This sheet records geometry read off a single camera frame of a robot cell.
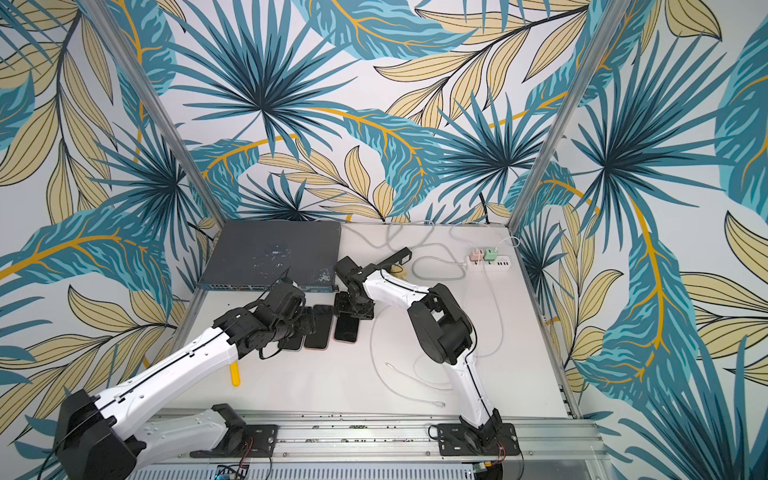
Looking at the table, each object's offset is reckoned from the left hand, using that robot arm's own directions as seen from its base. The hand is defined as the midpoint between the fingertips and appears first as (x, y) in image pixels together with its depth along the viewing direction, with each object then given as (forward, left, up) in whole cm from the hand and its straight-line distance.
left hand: (308, 324), depth 79 cm
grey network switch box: (+30, +26, -9) cm, 41 cm away
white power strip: (+30, -61, -10) cm, 69 cm away
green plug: (+30, -56, -6) cm, 64 cm away
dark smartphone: (+5, -9, -12) cm, 16 cm away
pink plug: (+29, -51, -5) cm, 59 cm away
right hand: (+4, -3, -11) cm, 12 cm away
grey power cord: (+34, -33, -13) cm, 49 cm away
